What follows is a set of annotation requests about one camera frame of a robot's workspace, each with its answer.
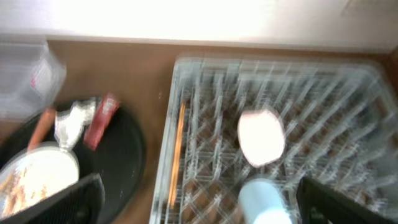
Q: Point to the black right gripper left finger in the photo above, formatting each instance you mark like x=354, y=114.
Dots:
x=79, y=203

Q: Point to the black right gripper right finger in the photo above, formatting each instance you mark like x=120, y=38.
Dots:
x=318, y=203

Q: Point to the grey plate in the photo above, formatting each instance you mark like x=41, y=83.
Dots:
x=59, y=168

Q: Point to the light blue cup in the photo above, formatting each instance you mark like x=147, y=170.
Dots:
x=262, y=203

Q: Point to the white tissue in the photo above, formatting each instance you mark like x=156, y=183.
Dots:
x=70, y=124

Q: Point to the orange carrot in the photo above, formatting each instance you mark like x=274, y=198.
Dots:
x=42, y=128

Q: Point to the pink bowl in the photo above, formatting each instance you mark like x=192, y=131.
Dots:
x=261, y=136

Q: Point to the red snack wrapper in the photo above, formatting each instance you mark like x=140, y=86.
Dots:
x=102, y=118

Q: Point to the wooden chopstick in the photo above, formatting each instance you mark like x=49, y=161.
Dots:
x=176, y=160

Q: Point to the grey dishwasher rack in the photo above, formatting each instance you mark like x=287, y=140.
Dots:
x=340, y=122

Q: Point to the round black tray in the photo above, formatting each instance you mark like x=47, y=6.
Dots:
x=119, y=158

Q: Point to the rice and peanut shells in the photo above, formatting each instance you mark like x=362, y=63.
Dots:
x=23, y=188

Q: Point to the clear plastic bin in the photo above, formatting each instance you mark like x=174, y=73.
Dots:
x=31, y=78

